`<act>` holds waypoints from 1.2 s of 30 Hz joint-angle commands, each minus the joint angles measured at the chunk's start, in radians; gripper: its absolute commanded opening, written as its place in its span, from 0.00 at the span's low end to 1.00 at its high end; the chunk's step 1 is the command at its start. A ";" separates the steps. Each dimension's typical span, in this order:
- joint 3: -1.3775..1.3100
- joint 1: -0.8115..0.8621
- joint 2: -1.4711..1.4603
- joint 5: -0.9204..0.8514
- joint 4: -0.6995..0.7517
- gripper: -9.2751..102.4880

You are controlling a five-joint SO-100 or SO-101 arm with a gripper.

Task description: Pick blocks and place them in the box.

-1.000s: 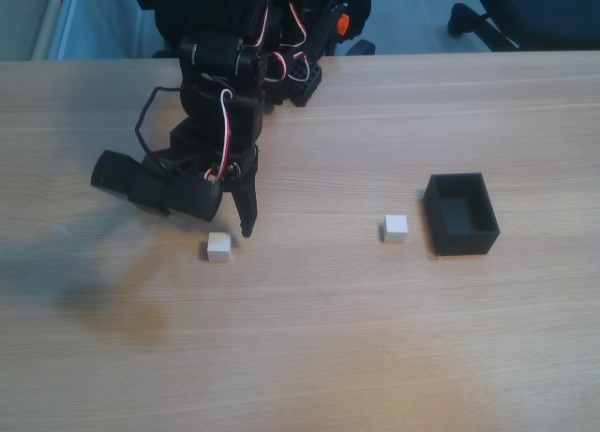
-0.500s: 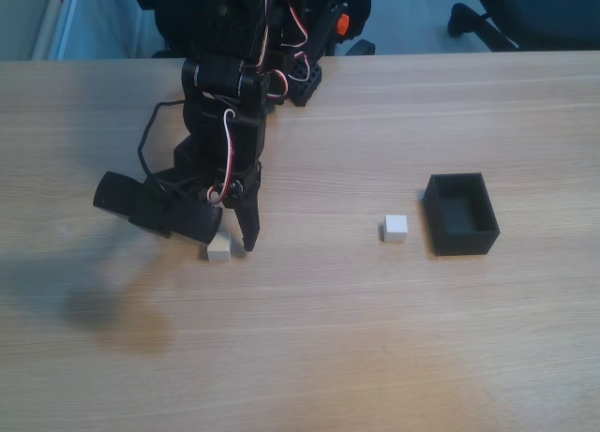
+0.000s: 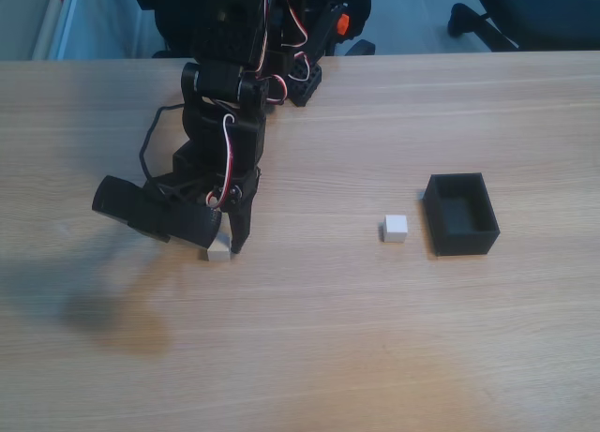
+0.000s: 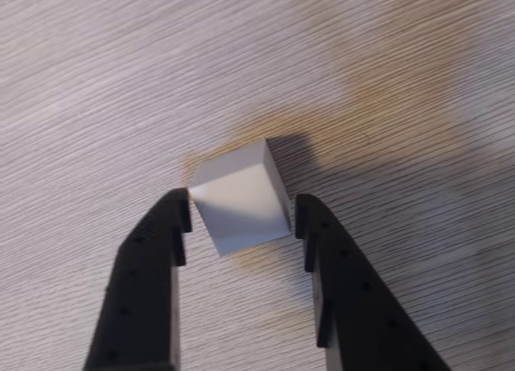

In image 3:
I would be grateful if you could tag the white cube block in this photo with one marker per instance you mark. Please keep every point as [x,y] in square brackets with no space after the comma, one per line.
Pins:
[220,253]
[394,228]

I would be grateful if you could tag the black open box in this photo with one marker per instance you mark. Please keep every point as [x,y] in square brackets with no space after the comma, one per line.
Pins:
[464,242]

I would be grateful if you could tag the black office chair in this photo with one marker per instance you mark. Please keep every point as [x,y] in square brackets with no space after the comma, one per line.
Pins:
[173,15]

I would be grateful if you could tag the black clamp with orange knob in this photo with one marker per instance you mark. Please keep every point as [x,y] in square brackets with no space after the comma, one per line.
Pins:
[343,24]

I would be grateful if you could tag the white panel with red mark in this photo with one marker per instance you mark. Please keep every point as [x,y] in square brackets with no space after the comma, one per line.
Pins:
[56,24]

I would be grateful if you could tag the dark blue office chair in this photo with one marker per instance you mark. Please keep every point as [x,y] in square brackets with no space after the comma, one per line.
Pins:
[539,10]

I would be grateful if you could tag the black oval camera box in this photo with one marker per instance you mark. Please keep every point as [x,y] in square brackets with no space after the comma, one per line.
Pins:
[154,212]

